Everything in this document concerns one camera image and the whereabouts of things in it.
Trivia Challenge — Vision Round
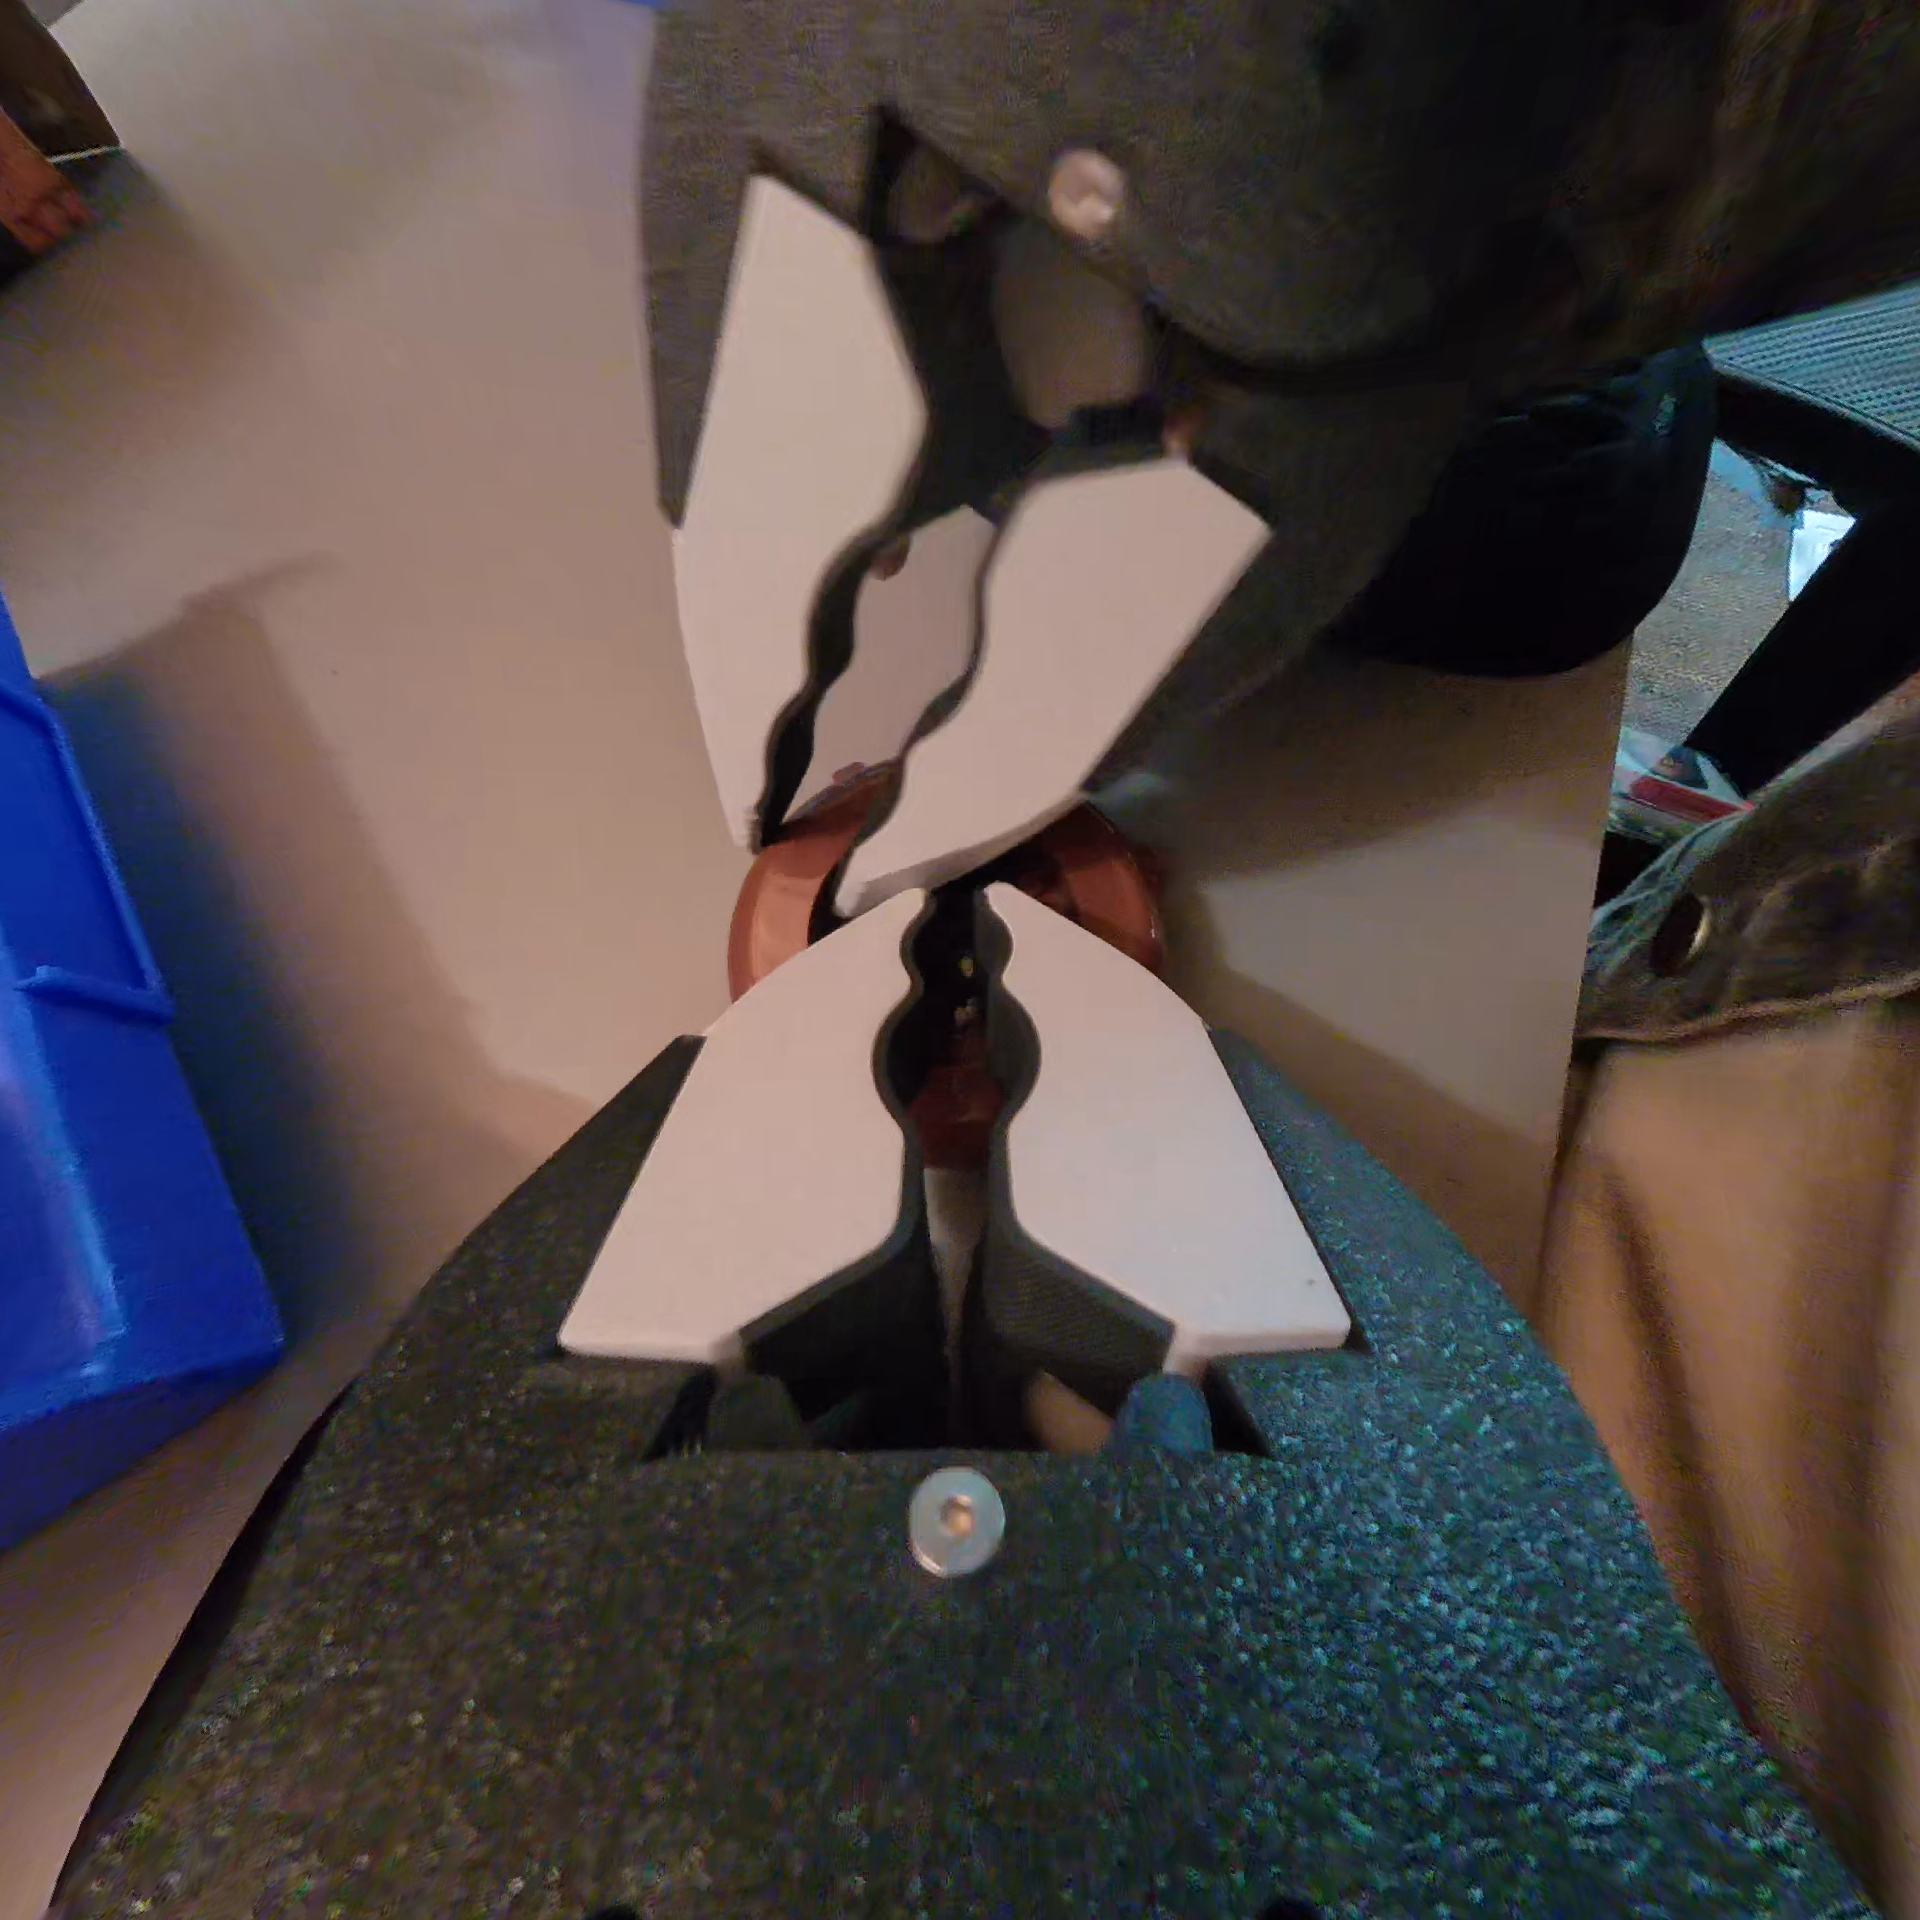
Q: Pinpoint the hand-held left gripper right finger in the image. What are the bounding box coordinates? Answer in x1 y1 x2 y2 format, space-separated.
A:
982 882 1354 1379

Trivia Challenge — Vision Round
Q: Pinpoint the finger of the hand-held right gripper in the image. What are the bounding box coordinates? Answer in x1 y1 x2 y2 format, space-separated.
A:
671 175 961 858
831 453 1276 920

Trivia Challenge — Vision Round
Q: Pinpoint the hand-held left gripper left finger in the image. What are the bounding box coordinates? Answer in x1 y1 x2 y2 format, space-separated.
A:
556 887 929 1371

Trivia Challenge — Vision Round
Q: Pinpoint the round brown orange lego build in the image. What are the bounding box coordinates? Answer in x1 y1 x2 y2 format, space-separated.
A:
726 764 1168 1172

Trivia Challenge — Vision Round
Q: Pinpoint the blue bin with lego pieces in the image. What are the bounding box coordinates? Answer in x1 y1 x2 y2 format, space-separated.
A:
0 592 288 1553

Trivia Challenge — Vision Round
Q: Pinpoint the black quilted armrest pad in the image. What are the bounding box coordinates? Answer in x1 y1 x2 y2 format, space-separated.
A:
1320 346 1719 677

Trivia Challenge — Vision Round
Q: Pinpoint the red white packet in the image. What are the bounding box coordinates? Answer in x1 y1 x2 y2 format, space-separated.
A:
1613 735 1753 828

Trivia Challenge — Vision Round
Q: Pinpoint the person's beige shirt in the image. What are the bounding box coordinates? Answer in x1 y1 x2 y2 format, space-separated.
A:
1537 1005 1920 1908

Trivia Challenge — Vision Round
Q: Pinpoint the grey mesh office chair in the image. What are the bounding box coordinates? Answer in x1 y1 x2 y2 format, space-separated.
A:
1680 286 1920 797

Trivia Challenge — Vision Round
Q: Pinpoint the dark brown printed box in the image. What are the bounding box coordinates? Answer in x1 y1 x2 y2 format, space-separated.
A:
0 16 121 281

